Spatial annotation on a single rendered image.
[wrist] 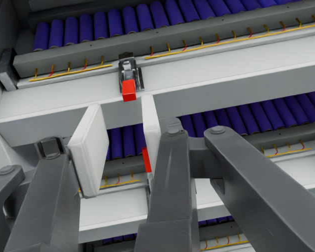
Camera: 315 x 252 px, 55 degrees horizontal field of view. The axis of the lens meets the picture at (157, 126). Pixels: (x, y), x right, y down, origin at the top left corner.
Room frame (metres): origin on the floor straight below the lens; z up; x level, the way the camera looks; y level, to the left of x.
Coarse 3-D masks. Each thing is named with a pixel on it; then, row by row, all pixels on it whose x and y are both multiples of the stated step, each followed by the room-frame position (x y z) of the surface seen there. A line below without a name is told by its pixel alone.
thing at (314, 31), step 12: (276, 36) 0.36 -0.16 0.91; (288, 36) 0.36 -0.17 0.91; (300, 36) 0.36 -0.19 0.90; (204, 48) 0.36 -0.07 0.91; (216, 48) 0.35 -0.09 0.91; (228, 48) 0.36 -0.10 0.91; (240, 48) 0.36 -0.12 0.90; (144, 60) 0.36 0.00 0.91; (156, 60) 0.35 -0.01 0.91; (168, 60) 0.36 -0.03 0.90; (84, 72) 0.35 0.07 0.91; (96, 72) 0.35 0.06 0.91; (108, 72) 0.36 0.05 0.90; (24, 84) 0.35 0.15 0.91; (36, 84) 0.35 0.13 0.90
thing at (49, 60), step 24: (312, 0) 0.38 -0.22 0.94; (192, 24) 0.38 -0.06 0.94; (216, 24) 0.37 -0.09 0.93; (240, 24) 0.37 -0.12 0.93; (264, 24) 0.37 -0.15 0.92; (288, 24) 0.38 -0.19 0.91; (72, 48) 0.37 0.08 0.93; (96, 48) 0.37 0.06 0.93; (120, 48) 0.37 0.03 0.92; (144, 48) 0.37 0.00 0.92; (168, 48) 0.36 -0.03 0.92; (192, 48) 0.36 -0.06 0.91; (24, 72) 0.37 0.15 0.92; (72, 72) 0.35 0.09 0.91
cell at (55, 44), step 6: (54, 24) 0.44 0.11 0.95; (60, 24) 0.45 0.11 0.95; (54, 30) 0.43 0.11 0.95; (60, 30) 0.43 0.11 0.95; (54, 36) 0.41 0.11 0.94; (60, 36) 0.42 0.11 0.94; (48, 42) 0.41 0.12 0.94; (54, 42) 0.40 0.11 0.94; (60, 42) 0.41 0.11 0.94; (48, 48) 0.40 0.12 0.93
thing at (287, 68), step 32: (32, 0) 0.47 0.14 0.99; (64, 0) 0.48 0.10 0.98; (0, 32) 0.42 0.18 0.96; (32, 32) 0.47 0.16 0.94; (256, 32) 0.38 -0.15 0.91; (288, 32) 0.37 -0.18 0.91; (0, 64) 0.36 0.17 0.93; (96, 64) 0.38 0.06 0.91; (160, 64) 0.35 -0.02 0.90; (192, 64) 0.34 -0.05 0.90; (224, 64) 0.33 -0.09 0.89; (256, 64) 0.33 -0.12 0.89; (288, 64) 0.32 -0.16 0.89; (0, 96) 0.35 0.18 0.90; (32, 96) 0.34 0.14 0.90; (64, 96) 0.33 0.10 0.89; (96, 96) 0.32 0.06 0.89; (160, 96) 0.31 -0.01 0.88; (192, 96) 0.31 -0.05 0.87; (224, 96) 0.32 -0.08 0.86; (256, 96) 0.32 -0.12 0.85; (0, 128) 0.31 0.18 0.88; (32, 128) 0.31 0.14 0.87; (64, 128) 0.32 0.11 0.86
